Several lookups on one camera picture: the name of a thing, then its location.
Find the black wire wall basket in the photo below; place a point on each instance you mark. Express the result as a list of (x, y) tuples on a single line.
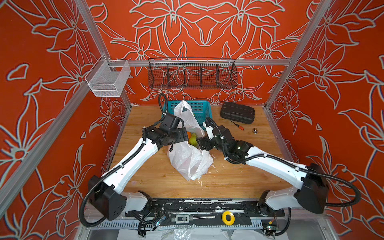
[(192, 73)]

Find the teal plastic basket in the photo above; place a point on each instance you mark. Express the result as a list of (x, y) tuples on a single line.
[(200, 109)]

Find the green pear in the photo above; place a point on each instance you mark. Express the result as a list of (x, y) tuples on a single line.
[(193, 140)]

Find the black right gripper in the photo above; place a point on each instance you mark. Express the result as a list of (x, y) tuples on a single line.
[(205, 139)]

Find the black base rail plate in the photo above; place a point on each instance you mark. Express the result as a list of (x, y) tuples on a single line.
[(247, 207)]

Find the white wire wall basket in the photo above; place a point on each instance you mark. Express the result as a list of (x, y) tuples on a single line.
[(107, 78)]

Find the white plastic bag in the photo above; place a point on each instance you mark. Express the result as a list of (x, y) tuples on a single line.
[(188, 160)]

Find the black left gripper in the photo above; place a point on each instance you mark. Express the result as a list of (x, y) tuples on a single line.
[(182, 134)]

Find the black plastic tool case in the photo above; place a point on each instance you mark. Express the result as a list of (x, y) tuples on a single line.
[(237, 112)]

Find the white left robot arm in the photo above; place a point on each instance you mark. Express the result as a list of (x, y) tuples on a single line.
[(105, 192)]

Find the yellow tape roll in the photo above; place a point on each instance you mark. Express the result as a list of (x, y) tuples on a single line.
[(228, 218)]

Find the red handled screwdriver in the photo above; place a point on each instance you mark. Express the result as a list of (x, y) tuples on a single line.
[(240, 127)]

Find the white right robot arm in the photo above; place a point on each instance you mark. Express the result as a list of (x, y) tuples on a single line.
[(308, 190)]

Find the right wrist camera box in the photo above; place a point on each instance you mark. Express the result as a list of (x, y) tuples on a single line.
[(209, 130)]

